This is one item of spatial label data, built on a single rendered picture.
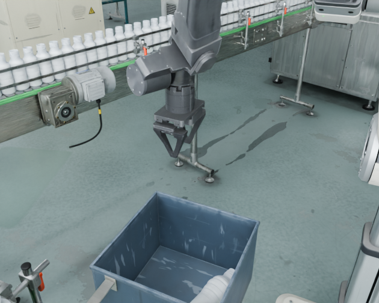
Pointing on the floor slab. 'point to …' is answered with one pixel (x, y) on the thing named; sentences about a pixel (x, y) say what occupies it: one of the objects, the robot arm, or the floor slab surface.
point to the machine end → (338, 56)
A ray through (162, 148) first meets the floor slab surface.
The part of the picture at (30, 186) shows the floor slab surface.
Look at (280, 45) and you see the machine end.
